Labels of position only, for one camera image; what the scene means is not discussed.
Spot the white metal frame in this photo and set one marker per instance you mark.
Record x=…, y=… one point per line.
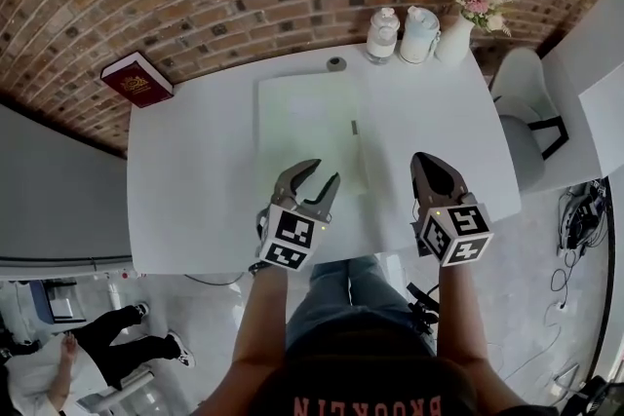
x=122, y=387

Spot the clear bottle with white cap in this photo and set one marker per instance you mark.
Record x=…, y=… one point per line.
x=382, y=36

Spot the dark red hardcover book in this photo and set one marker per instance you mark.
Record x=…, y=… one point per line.
x=139, y=83

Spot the person's left forearm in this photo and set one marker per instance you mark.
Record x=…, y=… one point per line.
x=258, y=321

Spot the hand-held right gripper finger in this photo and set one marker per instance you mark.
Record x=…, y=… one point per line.
x=456, y=185
x=418, y=180

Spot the black waist-worn device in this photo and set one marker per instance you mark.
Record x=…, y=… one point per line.
x=421, y=307

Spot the person's right forearm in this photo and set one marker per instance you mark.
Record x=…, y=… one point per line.
x=463, y=316

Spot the white chair with grey cushion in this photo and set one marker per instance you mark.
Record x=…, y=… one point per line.
x=524, y=136

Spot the grey partition panel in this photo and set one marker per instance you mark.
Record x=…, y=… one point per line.
x=49, y=185

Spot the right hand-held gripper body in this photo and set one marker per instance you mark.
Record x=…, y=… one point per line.
x=458, y=234

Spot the person's black printed shirt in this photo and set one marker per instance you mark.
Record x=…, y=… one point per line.
x=370, y=375

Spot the person's blue jeans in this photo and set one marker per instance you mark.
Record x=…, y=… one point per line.
x=341, y=302

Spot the pink and white flowers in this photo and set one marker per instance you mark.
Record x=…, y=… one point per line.
x=480, y=2

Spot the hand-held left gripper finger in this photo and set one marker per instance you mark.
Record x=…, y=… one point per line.
x=285, y=185
x=324, y=207

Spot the white card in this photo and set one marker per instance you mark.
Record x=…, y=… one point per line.
x=307, y=122

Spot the blue chair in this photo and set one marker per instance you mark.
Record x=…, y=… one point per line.
x=49, y=302

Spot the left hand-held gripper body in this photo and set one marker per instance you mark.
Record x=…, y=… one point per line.
x=292, y=234

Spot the white jug with lid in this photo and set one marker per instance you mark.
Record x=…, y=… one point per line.
x=418, y=36

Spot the white vase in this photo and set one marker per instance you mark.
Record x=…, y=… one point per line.
x=456, y=39

